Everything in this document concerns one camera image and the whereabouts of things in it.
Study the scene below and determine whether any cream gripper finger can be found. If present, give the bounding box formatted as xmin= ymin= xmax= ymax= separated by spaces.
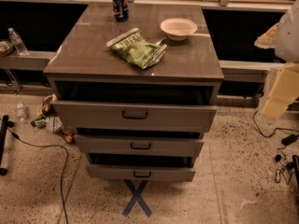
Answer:
xmin=262 ymin=63 xmax=299 ymax=119

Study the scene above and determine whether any green jalapeno chip bag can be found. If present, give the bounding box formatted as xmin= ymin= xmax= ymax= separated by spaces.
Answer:
xmin=107 ymin=28 xmax=167 ymax=70

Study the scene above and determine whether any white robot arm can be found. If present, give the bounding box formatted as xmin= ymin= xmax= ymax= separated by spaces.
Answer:
xmin=261 ymin=0 xmax=299 ymax=119

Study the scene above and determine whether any blue pepsi can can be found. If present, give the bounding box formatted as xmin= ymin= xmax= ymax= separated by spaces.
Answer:
xmin=112 ymin=0 xmax=129 ymax=21

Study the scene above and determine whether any crumpled snack bag on floor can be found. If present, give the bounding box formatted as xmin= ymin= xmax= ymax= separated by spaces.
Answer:
xmin=40 ymin=94 xmax=57 ymax=116

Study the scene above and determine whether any green can on floor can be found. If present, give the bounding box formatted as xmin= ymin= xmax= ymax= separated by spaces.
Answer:
xmin=31 ymin=117 xmax=50 ymax=128

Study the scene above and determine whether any grey drawer cabinet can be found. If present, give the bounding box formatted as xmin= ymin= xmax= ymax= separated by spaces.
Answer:
xmin=44 ymin=3 xmax=223 ymax=169

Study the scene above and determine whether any middle grey drawer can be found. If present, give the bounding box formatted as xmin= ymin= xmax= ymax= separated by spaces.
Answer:
xmin=75 ymin=134 xmax=203 ymax=157

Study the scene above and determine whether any grey drawer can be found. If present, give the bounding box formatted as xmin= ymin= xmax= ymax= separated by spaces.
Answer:
xmin=75 ymin=134 xmax=203 ymax=157
xmin=54 ymin=101 xmax=217 ymax=132
xmin=86 ymin=164 xmax=195 ymax=182

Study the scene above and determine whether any blue tape cross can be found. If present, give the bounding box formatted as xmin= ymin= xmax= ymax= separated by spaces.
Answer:
xmin=122 ymin=179 xmax=152 ymax=217

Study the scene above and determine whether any bottom grey drawer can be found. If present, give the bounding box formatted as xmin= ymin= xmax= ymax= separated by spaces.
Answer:
xmin=86 ymin=164 xmax=195 ymax=182

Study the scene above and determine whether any top grey drawer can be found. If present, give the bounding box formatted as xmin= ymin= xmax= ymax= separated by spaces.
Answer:
xmin=54 ymin=101 xmax=217 ymax=132

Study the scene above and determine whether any clear water bottle on floor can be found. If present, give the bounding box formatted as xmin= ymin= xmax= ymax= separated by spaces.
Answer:
xmin=16 ymin=103 xmax=27 ymax=122

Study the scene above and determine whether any clear water bottle on ledge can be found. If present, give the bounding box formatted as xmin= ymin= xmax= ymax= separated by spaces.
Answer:
xmin=8 ymin=28 xmax=28 ymax=55

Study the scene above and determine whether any black stand left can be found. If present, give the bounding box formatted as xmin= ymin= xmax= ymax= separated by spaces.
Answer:
xmin=0 ymin=115 xmax=14 ymax=176

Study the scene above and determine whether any bowl on left ledge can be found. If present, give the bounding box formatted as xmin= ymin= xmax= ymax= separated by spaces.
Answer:
xmin=0 ymin=40 xmax=14 ymax=57

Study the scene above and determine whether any black power adapter with cable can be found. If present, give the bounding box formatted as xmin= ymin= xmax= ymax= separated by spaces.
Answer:
xmin=252 ymin=113 xmax=299 ymax=147

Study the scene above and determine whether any black cable left floor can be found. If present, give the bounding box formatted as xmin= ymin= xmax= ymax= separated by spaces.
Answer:
xmin=0 ymin=117 xmax=70 ymax=224

